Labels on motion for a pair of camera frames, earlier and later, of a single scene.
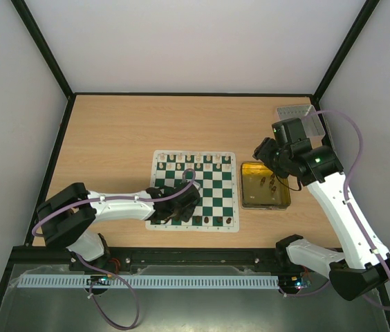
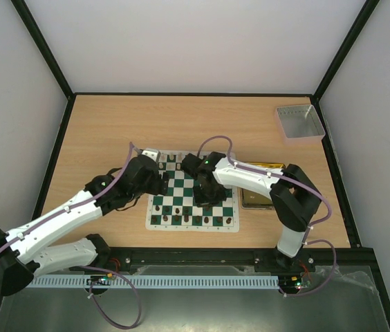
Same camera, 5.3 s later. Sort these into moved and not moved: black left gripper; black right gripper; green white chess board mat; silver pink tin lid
Moved: black right gripper; black left gripper
Not moved: green white chess board mat; silver pink tin lid
